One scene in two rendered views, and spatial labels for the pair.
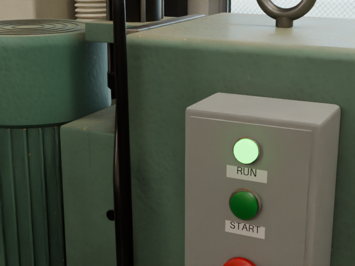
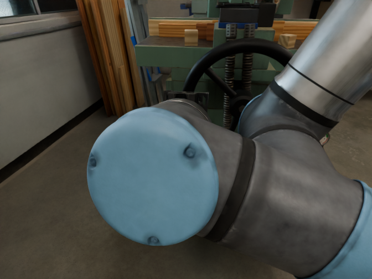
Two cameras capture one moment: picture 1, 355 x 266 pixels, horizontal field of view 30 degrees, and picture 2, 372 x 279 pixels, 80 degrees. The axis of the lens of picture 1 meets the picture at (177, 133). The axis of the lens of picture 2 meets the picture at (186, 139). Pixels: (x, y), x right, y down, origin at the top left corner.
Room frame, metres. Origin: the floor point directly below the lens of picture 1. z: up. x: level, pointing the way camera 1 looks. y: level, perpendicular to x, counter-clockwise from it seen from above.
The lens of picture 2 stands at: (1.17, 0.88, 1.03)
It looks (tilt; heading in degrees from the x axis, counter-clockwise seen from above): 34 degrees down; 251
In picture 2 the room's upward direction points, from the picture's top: straight up
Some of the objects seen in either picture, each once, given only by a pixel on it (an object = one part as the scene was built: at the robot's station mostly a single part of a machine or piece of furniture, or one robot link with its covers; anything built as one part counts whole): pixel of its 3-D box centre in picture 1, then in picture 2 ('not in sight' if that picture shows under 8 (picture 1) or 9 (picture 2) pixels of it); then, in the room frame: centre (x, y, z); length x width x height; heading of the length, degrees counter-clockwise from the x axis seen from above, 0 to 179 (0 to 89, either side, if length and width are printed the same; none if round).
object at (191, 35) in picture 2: not in sight; (191, 37); (0.92, 0.22, 0.92); 0.04 x 0.03 x 0.04; 161
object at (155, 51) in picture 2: not in sight; (235, 54); (0.79, 0.26, 0.87); 0.61 x 0.30 x 0.06; 154
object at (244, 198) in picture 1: (243, 205); not in sight; (0.43, -0.05, 1.42); 0.02 x 0.01 x 0.02; 64
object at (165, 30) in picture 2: not in sight; (251, 31); (0.69, 0.18, 0.92); 0.62 x 0.02 x 0.04; 154
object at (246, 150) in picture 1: (245, 151); not in sight; (0.43, -0.05, 1.46); 0.02 x 0.01 x 0.02; 64
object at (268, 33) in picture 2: not in sight; (239, 44); (0.82, 0.33, 0.92); 0.15 x 0.13 x 0.09; 154
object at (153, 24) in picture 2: not in sight; (234, 29); (0.73, 0.14, 0.93); 0.60 x 0.02 x 0.05; 154
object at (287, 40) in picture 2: not in sight; (287, 41); (0.68, 0.34, 0.92); 0.03 x 0.03 x 0.03; 17
